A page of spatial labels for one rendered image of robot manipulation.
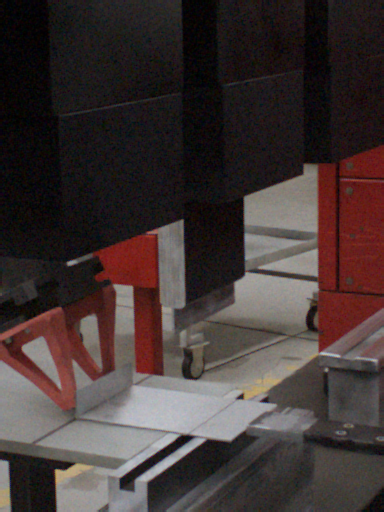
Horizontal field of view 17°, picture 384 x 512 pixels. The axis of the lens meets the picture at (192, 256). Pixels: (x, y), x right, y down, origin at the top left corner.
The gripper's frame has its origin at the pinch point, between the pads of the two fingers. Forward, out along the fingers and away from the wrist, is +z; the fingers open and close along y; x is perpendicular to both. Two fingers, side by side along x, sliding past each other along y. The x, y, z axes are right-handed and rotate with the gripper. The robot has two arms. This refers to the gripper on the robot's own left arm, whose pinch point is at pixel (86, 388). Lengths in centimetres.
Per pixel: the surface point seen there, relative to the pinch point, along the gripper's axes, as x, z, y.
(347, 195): 10, -7, 85
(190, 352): 174, 11, 289
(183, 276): -15.4, -4.2, -4.8
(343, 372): -4.8, 9.9, 31.6
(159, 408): -4.8, 3.8, 0.9
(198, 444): -10.1, 6.9, -4.2
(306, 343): 163, 28, 347
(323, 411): 3.6, 13.8, 40.0
